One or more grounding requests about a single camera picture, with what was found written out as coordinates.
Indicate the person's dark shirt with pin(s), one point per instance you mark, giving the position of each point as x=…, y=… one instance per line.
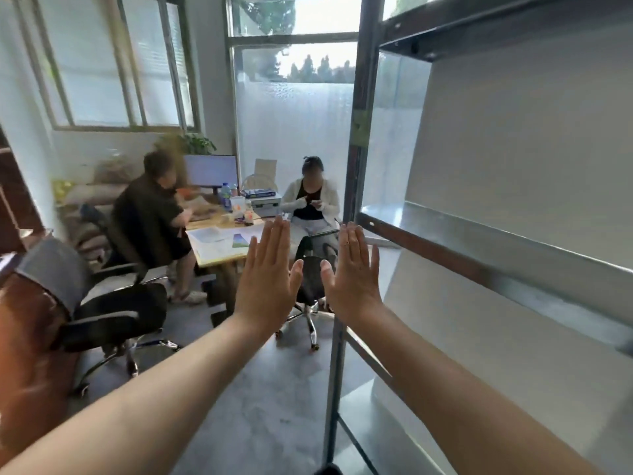
x=329, y=469

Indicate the clear plastic water bottle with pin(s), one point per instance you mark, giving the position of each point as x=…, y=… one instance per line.
x=226, y=197

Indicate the person's right forearm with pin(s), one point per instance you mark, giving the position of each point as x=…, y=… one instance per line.
x=470, y=415

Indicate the scattered white documents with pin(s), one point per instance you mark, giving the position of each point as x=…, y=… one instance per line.
x=212, y=242

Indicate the white foam panel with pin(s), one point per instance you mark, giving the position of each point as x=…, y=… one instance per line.
x=519, y=143

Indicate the person's right hand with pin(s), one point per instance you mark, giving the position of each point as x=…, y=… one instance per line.
x=353, y=286

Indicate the person's left forearm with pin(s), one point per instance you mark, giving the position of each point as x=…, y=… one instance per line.
x=138, y=410

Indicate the grey metal shelf rack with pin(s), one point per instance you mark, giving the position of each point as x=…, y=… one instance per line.
x=363, y=69

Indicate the black office chair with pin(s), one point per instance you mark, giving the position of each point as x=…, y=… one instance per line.
x=311, y=281
x=114, y=237
x=123, y=306

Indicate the light wooden desk black legs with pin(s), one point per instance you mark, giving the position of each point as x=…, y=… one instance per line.
x=217, y=291

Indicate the potted green plant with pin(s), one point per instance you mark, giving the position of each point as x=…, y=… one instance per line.
x=195, y=143

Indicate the person's left hand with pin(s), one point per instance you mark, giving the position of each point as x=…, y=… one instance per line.
x=267, y=286

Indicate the grey desktop printer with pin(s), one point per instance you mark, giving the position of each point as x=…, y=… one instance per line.
x=267, y=205

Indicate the pale green paper label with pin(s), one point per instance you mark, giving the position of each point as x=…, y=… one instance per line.
x=359, y=127

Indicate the heap of beige sacks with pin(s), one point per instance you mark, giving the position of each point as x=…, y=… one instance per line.
x=94, y=192

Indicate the large frosted glass window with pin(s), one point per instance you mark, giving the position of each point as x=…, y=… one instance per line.
x=292, y=128

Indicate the computer monitor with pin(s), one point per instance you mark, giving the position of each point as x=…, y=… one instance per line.
x=210, y=170

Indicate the brown wooden cabinet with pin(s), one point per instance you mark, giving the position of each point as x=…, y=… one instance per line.
x=29, y=341

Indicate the window with white blinds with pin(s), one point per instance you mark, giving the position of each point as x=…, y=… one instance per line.
x=99, y=69

